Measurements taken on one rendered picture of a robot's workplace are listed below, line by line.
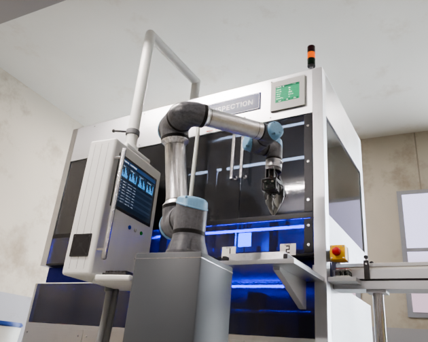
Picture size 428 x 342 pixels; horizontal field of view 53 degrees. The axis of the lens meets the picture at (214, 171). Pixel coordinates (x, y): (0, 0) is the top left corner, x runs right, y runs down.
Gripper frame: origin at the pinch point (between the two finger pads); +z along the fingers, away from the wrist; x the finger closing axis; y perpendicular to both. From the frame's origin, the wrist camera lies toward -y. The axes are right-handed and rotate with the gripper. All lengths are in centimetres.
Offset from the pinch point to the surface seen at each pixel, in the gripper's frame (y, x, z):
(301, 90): -34, 0, -86
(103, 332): -13, -100, 53
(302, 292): -30.7, 2.5, 29.5
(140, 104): -4, -95, -81
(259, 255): 1.8, -5.5, 19.2
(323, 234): -35.7, 11.5, 0.6
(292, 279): -17.0, 2.5, 26.1
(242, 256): 1.7, -13.3, 19.5
